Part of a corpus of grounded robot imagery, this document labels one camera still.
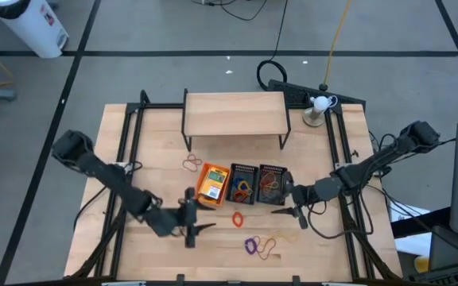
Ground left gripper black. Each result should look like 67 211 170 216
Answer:
164 187 218 249

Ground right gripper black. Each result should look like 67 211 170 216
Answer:
271 170 320 230

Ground orange rubber band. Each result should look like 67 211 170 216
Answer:
262 180 280 195

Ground black plastic basket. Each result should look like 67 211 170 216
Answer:
256 164 290 207
226 162 260 206

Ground orange plastic basket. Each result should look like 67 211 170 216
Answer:
195 161 232 207

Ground long red rubber band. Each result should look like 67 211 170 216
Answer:
252 235 278 261

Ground white bulb desk lamp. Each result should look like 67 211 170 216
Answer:
302 95 340 128

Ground wooden shelf riser black legs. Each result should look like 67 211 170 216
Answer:
180 87 293 153

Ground black perforated panel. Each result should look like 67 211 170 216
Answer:
267 79 367 111

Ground white paper sheet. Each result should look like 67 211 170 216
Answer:
387 201 433 255

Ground small yellow object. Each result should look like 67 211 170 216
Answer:
413 256 431 274

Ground black keyboard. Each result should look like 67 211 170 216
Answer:
409 261 458 286

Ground white cylindrical bin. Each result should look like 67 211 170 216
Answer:
0 0 70 60

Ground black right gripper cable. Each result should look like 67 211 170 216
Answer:
306 199 375 241

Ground black hanging cable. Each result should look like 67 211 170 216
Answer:
255 0 289 92

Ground yellow hanging cable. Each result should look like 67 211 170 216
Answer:
322 0 352 91

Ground black looped floor cable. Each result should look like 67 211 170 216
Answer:
191 0 268 22

